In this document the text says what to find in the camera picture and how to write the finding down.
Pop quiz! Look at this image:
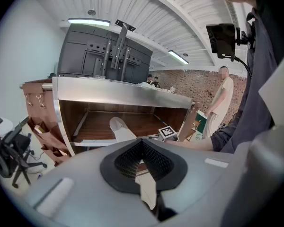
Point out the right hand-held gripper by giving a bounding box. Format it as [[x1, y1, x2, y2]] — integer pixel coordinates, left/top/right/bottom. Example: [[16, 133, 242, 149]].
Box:
[[156, 125, 181, 143]]

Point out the black chest-mounted screen device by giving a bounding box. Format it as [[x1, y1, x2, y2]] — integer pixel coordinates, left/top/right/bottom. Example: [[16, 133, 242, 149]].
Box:
[[205, 23, 241, 61]]

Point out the black monitor mount bracket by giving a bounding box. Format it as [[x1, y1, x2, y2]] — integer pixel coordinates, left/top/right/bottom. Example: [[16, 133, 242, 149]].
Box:
[[92, 19, 136, 77]]

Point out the person's right forearm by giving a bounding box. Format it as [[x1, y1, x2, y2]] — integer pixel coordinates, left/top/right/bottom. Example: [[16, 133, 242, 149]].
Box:
[[166, 126, 237, 153]]

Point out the green and white chair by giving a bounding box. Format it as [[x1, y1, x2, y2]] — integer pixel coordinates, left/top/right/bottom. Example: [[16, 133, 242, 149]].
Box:
[[195, 110, 208, 132]]

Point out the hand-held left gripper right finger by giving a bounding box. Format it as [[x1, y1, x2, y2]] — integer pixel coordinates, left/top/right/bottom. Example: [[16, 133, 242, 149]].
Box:
[[139, 138, 249, 227]]

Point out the black office chair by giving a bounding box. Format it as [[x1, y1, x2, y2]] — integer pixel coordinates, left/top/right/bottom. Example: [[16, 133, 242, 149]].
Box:
[[0, 117, 48, 189]]

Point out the wooden cabinet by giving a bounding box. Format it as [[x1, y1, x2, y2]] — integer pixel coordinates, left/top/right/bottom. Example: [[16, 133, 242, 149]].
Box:
[[19, 76, 196, 156]]

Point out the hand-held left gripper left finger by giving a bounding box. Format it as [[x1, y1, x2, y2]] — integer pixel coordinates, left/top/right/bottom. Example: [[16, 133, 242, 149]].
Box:
[[25, 138, 160, 227]]

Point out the long ceiling light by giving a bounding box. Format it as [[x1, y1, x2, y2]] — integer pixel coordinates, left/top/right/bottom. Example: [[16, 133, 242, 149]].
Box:
[[168, 49, 190, 65], [67, 17, 111, 27]]

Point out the large black monitor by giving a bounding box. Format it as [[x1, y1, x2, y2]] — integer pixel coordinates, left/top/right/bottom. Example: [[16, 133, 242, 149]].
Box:
[[57, 22, 153, 85]]

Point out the person's torso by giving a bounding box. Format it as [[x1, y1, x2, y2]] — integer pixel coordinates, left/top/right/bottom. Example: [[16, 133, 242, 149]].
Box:
[[210, 0, 284, 156]]

